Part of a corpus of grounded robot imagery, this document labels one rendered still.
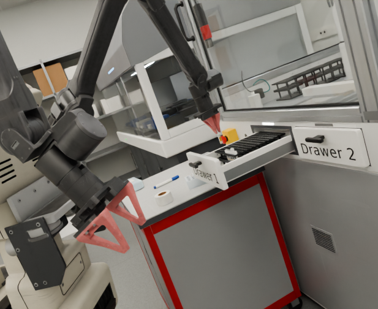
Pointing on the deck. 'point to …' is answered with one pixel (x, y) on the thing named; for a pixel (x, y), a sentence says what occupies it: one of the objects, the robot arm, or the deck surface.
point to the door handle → (181, 22)
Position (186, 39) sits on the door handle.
